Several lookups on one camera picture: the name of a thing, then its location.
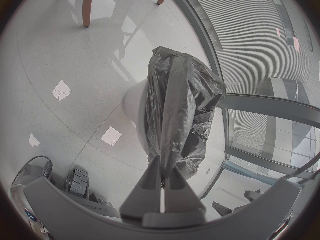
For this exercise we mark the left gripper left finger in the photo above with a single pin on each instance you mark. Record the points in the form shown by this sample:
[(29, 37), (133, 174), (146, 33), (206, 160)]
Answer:
[(147, 196)]

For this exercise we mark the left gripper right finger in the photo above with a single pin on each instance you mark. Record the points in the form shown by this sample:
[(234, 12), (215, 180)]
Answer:
[(182, 196)]

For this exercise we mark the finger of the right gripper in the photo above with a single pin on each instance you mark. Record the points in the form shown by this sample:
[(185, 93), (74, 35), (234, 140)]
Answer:
[(253, 194), (222, 210)]

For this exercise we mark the black plastic bag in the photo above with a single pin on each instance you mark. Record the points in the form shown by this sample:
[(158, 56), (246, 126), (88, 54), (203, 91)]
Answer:
[(175, 96)]

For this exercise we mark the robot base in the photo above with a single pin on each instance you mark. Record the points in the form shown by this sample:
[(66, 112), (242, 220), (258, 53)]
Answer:
[(100, 206)]

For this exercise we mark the white trash bin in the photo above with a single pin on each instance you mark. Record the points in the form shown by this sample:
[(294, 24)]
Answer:
[(133, 104)]

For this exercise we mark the window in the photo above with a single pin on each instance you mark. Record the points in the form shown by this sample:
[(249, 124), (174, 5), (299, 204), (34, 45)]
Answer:
[(262, 106)]

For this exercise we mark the white cushioned wooden chair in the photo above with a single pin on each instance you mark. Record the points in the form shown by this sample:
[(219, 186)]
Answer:
[(87, 6)]

